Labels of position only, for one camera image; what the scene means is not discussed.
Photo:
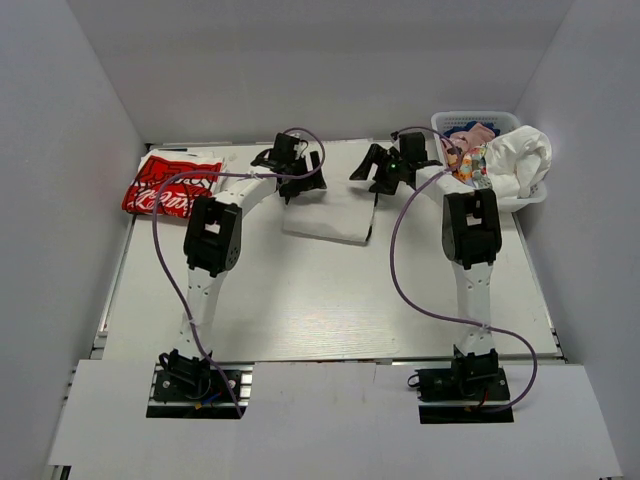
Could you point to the white green Charlie Brown t-shirt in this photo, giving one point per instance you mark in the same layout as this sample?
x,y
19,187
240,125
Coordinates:
x,y
342,215

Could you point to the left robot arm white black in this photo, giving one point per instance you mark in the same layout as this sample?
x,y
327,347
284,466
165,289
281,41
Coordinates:
x,y
212,244

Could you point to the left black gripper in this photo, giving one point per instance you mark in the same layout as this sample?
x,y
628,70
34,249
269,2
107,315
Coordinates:
x,y
298,175

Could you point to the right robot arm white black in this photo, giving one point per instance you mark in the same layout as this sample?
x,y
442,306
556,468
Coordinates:
x,y
471,233

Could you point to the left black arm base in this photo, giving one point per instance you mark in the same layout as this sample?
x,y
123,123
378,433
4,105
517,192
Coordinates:
x,y
192,389

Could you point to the folded red white t-shirt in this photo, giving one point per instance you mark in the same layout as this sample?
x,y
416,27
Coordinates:
x,y
177,178

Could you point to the white colourful print t-shirt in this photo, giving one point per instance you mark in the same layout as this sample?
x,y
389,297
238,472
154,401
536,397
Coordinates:
x,y
471,169

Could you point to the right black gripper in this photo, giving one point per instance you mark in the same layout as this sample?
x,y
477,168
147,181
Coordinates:
x,y
380,166

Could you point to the pink orange print t-shirt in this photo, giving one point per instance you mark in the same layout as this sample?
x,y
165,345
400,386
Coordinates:
x,y
461,141

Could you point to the white plastic basket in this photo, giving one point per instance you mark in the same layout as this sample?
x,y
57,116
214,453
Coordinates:
x,y
450,122

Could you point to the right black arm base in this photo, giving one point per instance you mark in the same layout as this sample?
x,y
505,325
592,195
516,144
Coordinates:
x,y
446,399

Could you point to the blue garment in basket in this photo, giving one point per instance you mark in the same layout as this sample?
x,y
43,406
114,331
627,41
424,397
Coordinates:
x,y
488,125

